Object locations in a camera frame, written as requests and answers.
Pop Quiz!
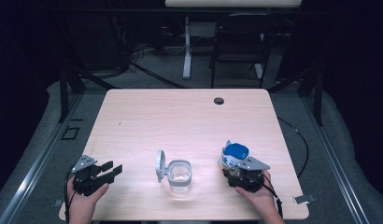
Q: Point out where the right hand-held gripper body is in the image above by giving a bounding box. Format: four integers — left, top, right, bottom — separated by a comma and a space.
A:
222, 157, 271, 193

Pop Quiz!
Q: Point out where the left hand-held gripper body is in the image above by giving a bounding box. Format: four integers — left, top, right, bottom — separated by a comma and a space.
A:
71, 154, 115, 197

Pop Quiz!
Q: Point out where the white salt bag blue top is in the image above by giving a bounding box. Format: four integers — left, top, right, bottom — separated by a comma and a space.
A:
217, 139, 251, 175

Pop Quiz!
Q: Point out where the clear container with hinged lid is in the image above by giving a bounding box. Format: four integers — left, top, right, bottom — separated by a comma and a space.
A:
155, 149, 193, 194

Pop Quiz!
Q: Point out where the person's left hand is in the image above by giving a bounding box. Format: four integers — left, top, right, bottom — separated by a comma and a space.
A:
66, 179, 109, 216

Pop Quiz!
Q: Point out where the person's right hand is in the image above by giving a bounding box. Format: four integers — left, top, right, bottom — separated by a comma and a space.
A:
235, 170, 279, 217

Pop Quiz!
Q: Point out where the floor socket plate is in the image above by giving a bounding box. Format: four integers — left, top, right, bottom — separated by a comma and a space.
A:
61, 125, 81, 141

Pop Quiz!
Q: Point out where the gray tape piece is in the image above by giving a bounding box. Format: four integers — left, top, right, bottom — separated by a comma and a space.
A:
292, 194, 316, 205

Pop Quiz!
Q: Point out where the black metal stand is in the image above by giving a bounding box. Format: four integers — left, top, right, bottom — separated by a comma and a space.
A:
57, 64, 119, 124
267, 66, 324, 127

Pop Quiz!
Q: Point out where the black folding chair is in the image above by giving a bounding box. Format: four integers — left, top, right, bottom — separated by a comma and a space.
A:
209, 12, 282, 90

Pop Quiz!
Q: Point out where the white standing desk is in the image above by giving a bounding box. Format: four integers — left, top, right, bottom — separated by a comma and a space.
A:
164, 0, 303, 80

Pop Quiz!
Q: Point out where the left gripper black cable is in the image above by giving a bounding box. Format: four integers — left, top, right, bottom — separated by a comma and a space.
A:
64, 166, 77, 224

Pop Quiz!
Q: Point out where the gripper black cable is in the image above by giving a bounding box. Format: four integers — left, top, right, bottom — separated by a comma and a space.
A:
261, 172, 284, 218
64, 166, 77, 224

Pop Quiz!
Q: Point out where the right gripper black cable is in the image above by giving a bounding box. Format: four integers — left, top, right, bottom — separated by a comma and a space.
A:
261, 172, 284, 218

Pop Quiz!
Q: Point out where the aluminium floor rail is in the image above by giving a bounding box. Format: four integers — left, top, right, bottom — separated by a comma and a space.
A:
301, 96, 371, 224
0, 92, 83, 224

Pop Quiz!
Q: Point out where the black floor cable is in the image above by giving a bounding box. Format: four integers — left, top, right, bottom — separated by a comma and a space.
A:
277, 116, 310, 179

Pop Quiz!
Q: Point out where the floor cable bundle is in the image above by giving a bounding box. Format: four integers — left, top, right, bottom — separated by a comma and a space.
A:
118, 43, 191, 90

